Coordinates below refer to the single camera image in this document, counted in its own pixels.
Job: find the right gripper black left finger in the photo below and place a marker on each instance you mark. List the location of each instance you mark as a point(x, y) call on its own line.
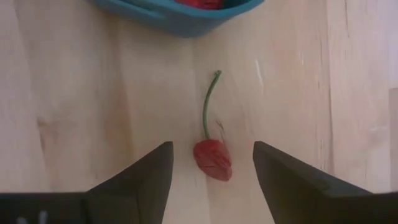
point(146, 186)

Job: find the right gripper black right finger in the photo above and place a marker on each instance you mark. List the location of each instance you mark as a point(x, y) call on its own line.
point(286, 193)

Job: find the red toy bell pepper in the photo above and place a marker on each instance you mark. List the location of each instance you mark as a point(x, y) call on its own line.
point(202, 3)

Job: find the blue tupperware container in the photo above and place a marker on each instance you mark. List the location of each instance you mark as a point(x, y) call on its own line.
point(174, 21)

